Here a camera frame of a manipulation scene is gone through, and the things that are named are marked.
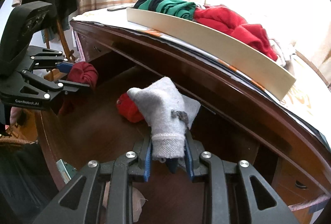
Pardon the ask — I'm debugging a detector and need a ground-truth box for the open wooden drawer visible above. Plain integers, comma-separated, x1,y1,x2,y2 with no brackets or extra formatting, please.
35,50,259,224

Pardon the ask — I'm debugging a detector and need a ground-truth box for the black smartphone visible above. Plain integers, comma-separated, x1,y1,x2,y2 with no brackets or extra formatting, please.
107,5,130,12

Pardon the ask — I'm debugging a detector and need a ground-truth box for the beige pink dotted garment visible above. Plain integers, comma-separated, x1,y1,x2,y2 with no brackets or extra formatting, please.
100,181,146,223

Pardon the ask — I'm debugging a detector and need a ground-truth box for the small red garment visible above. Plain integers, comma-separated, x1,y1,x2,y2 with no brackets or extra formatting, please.
116,93,144,123

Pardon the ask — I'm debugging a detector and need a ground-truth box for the grey garment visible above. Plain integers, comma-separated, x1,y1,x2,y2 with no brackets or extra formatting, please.
127,77,201,161

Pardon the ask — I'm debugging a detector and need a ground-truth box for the silver drawer lock plate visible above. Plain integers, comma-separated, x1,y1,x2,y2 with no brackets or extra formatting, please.
56,159,77,184

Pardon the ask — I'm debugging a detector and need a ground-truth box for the dark red garment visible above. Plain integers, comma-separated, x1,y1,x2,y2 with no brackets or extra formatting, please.
67,62,99,89

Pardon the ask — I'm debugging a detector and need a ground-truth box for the shallow cardboard box tray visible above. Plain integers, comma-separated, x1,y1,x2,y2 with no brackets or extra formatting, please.
127,8,296,100

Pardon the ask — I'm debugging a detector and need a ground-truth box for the white persimmon print tablecloth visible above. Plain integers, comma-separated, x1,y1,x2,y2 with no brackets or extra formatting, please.
72,8,330,143

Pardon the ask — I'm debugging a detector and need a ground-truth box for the green black striped underwear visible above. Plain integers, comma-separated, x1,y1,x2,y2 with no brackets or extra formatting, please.
133,0,196,20

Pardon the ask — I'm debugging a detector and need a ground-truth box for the bright red underwear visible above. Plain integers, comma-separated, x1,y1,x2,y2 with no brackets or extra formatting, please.
194,5,278,61

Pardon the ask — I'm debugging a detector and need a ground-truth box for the person left hand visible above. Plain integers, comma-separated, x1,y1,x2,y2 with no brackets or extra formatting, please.
10,107,23,125

